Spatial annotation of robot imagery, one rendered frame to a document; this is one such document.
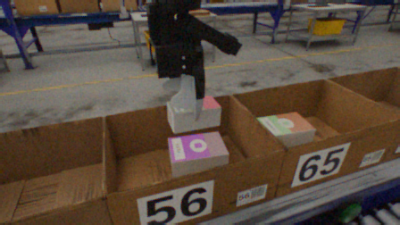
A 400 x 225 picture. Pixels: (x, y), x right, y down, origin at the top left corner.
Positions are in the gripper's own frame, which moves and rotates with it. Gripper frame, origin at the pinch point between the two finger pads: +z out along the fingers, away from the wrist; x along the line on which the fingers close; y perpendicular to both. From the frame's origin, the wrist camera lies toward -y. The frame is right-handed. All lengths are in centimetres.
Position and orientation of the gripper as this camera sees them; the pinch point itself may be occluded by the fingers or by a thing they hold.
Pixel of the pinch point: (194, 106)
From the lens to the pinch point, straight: 48.2
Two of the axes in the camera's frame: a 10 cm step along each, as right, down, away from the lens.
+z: 0.1, 8.6, 5.2
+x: 3.4, 4.9, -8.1
